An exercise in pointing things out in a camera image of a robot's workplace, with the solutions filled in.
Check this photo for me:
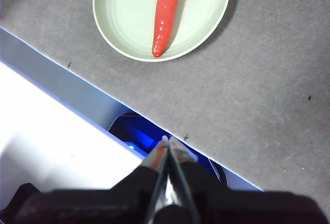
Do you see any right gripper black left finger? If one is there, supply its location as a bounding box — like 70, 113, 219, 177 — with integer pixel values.
10, 136, 170, 224

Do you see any dark blue base block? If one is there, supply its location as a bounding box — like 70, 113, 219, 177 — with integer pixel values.
108, 114, 227, 186

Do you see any green plate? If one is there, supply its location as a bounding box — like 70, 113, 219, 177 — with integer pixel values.
92, 0, 232, 62

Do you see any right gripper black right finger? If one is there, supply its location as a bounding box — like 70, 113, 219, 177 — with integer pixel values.
169, 136, 328, 224

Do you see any orange carrot with green leaves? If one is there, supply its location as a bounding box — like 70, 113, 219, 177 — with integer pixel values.
151, 0, 186, 58

